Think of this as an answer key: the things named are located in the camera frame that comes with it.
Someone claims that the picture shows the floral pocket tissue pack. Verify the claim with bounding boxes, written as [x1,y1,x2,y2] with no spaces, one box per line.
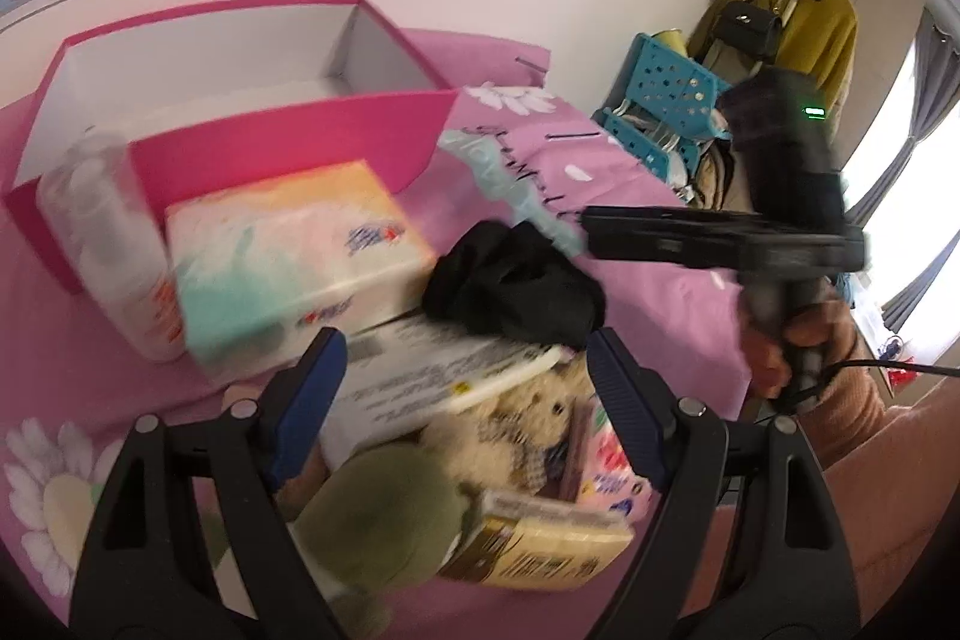
[560,396,654,523]

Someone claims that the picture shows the black cloth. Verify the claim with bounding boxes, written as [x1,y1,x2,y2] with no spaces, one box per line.
[421,220,607,351]

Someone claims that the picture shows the green turtle plush toy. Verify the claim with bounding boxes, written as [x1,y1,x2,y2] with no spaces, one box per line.
[285,442,472,638]

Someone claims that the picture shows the beige bear plush toy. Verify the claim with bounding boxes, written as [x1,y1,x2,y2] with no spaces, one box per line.
[418,354,594,495]

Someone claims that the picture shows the pink sweater right forearm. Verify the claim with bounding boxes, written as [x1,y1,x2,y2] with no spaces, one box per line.
[688,315,960,619]

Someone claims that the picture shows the right hand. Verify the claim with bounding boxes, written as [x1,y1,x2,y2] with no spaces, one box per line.
[737,297,857,399]

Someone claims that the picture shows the blue plastic basket rack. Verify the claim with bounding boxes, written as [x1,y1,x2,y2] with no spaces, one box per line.
[594,29,731,191]

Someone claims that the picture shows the yellow hanging coat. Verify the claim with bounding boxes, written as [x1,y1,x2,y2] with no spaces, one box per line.
[686,0,857,108]

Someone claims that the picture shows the pink floral bedsheet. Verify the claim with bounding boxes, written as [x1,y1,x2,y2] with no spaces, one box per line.
[2,30,747,638]

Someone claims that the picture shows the black handbag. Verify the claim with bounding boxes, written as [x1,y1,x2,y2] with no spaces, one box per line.
[713,0,784,64]

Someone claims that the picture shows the pastel tissue pack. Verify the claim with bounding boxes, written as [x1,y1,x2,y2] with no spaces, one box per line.
[166,160,436,386]

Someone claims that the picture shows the white pump lotion bottle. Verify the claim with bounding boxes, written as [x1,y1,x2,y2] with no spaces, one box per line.
[36,133,185,364]

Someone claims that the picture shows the pink open cardboard box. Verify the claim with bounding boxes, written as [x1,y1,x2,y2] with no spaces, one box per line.
[2,0,457,294]

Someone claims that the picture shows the black cable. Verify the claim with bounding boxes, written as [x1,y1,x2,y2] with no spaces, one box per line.
[817,357,960,387]

